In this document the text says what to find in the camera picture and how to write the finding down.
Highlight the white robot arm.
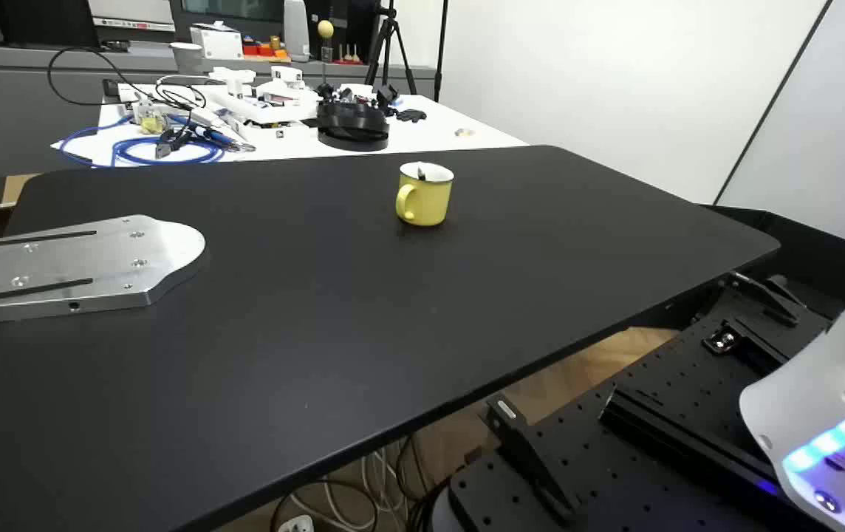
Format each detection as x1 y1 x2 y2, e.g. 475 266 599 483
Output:
740 312 845 532

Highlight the black camera tripod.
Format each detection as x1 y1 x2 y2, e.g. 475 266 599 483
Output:
363 0 416 93

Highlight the blue cable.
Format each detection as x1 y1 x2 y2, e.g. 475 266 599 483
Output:
53 115 234 170

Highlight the yellow enamel cup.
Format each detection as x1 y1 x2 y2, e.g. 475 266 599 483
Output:
394 159 455 227

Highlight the black optical breadboard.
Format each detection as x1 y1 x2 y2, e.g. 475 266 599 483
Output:
428 276 840 532

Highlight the white device pile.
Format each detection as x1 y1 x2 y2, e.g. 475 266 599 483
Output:
121 65 319 127

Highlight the aluminium mounting plate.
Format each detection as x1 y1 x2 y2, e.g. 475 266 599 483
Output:
0 213 206 322

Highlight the black aluminium rail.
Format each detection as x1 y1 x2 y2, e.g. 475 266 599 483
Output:
599 387 783 499

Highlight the black coiled cable bundle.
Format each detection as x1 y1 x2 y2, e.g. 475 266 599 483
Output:
314 93 394 155

